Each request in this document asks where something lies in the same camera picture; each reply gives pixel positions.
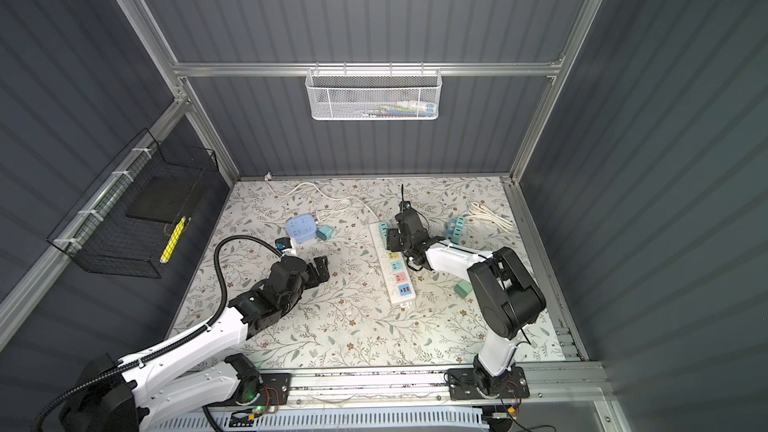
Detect white power strip cord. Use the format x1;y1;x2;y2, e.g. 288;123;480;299
263;172;382;226

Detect yellow marker pen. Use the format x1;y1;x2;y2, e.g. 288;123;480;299
160;217;188;264

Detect black wire basket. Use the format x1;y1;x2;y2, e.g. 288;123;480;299
47;133;219;279

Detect white wire mesh basket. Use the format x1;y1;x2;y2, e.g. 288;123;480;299
305;71;443;121

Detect green charger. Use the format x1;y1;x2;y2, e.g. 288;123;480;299
453;280;473;299

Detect teal usb power strip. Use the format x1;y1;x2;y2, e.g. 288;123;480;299
446;216;466;245

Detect blue square socket cube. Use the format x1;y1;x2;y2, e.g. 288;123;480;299
286;213;317;244

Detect floral table mat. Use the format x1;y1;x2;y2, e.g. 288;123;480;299
152;176;565;372

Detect pens in white basket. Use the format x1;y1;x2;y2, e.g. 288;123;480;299
354;101;438;119

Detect black pad in basket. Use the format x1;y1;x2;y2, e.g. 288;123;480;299
125;177;193;224

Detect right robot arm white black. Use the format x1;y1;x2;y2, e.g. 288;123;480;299
386;200;547;398

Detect white multicolour power strip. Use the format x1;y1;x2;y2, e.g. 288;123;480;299
368;222;416;307

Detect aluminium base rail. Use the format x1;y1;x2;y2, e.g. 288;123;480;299
119;362;613;415

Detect white bundled cable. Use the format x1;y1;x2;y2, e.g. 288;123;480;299
464;201;517;234

